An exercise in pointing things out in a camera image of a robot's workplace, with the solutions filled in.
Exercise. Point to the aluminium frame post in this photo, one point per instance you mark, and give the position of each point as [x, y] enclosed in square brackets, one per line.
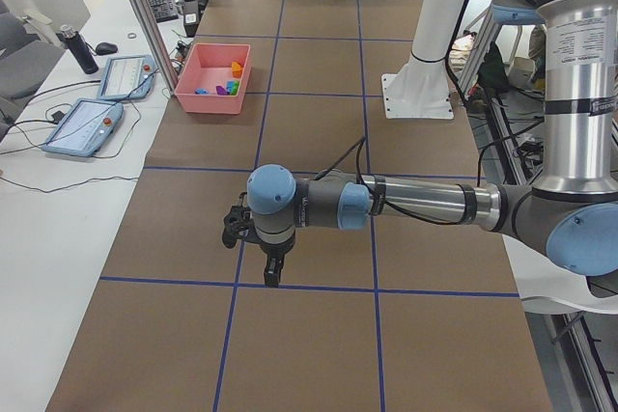
[156, 42]

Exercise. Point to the teach pendant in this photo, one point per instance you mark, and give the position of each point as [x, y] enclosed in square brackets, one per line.
[85, 128]
[129, 77]

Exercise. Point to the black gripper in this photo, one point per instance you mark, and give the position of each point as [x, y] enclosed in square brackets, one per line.
[274, 249]

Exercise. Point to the black computer mouse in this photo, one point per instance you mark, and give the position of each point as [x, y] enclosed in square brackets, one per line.
[106, 48]

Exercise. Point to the black water bottle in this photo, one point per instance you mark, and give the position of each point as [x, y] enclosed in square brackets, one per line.
[78, 48]

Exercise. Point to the lower teach pendant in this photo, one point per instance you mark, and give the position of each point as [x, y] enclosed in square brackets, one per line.
[85, 128]

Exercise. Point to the upper teach pendant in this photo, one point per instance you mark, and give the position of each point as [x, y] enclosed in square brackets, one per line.
[129, 77]

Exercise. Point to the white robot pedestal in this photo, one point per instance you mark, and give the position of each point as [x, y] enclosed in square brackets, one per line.
[420, 89]

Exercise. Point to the orange toy block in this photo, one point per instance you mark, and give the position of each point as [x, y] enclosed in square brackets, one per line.
[236, 69]

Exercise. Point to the pink plastic box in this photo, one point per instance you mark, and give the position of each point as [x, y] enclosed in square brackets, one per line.
[207, 66]

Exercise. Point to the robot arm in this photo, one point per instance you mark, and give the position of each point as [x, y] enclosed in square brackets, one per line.
[568, 213]

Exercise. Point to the white chair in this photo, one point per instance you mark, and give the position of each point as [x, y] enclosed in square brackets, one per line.
[547, 289]

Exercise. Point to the green toy block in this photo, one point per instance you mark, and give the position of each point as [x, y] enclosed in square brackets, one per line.
[235, 88]

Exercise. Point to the black keyboard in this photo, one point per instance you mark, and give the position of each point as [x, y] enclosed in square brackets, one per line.
[163, 10]

